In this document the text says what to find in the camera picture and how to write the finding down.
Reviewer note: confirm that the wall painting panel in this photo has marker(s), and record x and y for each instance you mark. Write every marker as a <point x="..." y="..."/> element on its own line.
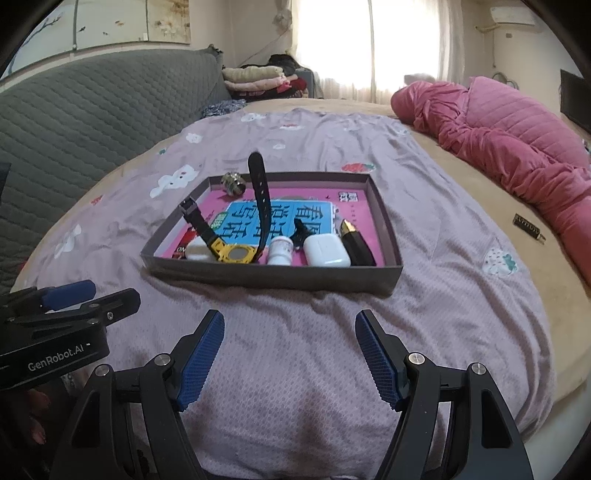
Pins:
<point x="115" y="23"/>

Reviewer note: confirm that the grey quilted headboard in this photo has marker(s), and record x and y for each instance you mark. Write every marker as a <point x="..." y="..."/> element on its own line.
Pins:
<point x="92" y="129"/>

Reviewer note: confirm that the person's left hand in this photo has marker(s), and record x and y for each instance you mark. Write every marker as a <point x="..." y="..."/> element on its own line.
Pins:
<point x="37" y="415"/>

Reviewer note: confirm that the black and gold lipstick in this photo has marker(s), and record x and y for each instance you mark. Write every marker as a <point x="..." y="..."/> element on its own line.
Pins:
<point x="358" y="247"/>

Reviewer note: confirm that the black television screen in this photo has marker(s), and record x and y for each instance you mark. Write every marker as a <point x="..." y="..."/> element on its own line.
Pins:
<point x="575" y="97"/>

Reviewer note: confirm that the red lighter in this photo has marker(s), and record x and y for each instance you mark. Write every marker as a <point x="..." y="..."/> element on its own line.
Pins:
<point x="181" y="251"/>

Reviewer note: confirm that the white earbuds case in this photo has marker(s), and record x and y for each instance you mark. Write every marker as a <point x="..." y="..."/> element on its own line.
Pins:
<point x="325" y="251"/>

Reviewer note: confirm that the white air conditioner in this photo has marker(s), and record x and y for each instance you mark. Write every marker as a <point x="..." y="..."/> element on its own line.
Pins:
<point x="512" y="14"/>

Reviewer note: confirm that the gold glass knob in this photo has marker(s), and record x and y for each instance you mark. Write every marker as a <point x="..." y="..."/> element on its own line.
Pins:
<point x="233" y="183"/>

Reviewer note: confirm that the white ribbed bottle cap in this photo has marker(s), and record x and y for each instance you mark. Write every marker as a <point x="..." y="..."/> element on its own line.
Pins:
<point x="199" y="249"/>

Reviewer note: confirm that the pink printed blanket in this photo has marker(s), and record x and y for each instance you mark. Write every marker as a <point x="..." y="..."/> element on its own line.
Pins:
<point x="300" y="369"/>

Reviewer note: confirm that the blue patterned cloth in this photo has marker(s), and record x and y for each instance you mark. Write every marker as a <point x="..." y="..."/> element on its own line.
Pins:
<point x="224" y="108"/>

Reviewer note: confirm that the pink quilted duvet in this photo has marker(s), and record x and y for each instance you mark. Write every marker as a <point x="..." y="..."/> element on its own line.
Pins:
<point x="508" y="138"/>

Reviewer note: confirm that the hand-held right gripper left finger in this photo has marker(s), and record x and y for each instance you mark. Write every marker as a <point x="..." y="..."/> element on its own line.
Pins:
<point x="201" y="364"/>

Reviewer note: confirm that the white curtain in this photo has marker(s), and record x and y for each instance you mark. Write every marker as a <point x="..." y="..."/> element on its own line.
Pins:
<point x="378" y="46"/>

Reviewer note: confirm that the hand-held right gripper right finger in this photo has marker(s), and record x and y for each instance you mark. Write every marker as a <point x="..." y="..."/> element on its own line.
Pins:
<point x="376" y="360"/>

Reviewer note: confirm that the small black labelled object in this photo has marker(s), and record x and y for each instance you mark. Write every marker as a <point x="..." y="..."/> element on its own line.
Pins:
<point x="526" y="226"/>

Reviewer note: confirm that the white pill bottle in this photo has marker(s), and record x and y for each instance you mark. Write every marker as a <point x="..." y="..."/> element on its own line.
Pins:
<point x="280" y="251"/>

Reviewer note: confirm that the black hair claw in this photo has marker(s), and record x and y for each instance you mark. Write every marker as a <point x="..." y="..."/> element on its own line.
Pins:
<point x="301" y="233"/>

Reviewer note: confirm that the pile of folded clothes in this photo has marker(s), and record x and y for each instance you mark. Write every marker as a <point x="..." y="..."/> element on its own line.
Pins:
<point x="263" y="78"/>

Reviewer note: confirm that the grey-purple cardboard box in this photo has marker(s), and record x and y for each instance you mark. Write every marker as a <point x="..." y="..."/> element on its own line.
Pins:
<point x="277" y="279"/>

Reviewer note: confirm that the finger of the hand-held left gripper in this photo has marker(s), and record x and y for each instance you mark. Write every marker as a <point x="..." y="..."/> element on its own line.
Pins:
<point x="115" y="302"/>
<point x="69" y="293"/>

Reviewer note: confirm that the pink and blue book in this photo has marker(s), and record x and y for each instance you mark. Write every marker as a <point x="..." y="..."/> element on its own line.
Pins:
<point x="367" y="235"/>

